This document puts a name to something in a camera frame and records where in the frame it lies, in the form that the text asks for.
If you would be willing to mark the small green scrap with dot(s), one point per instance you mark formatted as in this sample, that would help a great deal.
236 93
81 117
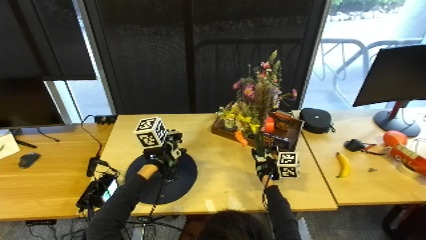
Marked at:
371 170

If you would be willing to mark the person's left hand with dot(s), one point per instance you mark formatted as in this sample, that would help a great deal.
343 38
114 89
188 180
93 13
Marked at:
160 156

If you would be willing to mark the orange cup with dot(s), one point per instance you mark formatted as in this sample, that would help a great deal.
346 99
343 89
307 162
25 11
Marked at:
269 124

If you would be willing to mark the metal bike rack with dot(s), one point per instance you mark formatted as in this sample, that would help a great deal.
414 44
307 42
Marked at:
354 56

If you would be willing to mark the red cylindrical can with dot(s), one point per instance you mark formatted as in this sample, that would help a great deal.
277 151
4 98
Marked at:
409 157

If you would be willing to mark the mixed wildflower bouquet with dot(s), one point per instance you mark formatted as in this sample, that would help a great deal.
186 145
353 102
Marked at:
258 96

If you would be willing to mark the black mesh screen panel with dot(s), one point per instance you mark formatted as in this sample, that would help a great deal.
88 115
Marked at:
200 56

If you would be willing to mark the black computer mouse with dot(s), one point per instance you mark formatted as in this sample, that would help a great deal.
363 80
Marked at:
28 160

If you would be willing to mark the yellow banana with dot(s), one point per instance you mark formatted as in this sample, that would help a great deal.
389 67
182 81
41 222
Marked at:
342 165

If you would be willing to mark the black roller blind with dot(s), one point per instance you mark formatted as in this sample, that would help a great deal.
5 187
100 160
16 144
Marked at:
44 40

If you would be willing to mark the dark printed box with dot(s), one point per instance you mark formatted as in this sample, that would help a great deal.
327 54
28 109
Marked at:
285 125

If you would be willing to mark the orange ball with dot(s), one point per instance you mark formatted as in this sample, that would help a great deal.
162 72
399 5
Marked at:
394 138

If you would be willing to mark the white paper card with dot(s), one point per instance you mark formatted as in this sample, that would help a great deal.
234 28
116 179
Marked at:
7 145

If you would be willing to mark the glove white marker cube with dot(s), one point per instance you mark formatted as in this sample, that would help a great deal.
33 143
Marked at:
150 132
287 165

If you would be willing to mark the black monitor on red stand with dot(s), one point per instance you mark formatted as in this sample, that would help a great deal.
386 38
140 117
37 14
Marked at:
394 76

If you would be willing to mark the black monitor with thin bezel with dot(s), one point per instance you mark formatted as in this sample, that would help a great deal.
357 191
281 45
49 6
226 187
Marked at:
27 102

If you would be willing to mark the brown wooden tray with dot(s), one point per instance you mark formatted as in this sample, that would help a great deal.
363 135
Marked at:
221 130

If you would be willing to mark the person's right hand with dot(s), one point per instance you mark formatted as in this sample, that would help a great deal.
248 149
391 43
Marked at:
264 165

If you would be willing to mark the dark round mat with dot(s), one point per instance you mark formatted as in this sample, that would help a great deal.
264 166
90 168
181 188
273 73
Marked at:
186 180

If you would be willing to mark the orange carrot toy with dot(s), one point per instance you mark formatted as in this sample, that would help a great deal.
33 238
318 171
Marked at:
241 138

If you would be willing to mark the black zip case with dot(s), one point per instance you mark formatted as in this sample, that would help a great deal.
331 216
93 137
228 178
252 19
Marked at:
315 120

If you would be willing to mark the right glove white marker cube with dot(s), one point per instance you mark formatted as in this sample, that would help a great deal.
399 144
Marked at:
287 165

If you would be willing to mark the left glove white marker cube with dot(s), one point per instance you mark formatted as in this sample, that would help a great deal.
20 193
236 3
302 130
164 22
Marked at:
150 132

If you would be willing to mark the small jar of yellow flowers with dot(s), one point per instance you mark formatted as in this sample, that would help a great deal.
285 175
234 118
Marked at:
229 120

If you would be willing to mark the black power adapter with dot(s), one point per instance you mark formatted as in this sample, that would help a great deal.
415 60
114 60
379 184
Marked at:
105 119

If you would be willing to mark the black phone with lit screen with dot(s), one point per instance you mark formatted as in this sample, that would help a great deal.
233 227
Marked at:
98 191

